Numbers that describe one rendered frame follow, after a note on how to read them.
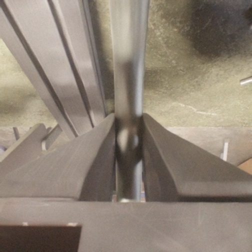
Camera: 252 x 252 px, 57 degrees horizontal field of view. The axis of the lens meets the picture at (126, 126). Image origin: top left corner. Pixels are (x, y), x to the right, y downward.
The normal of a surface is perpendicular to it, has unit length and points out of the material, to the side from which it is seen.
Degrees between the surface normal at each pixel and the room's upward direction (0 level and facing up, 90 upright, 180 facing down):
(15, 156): 90
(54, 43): 0
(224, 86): 0
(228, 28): 0
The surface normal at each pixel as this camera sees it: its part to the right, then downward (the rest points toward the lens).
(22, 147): 1.00, 0.00
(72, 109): 0.00, 0.91
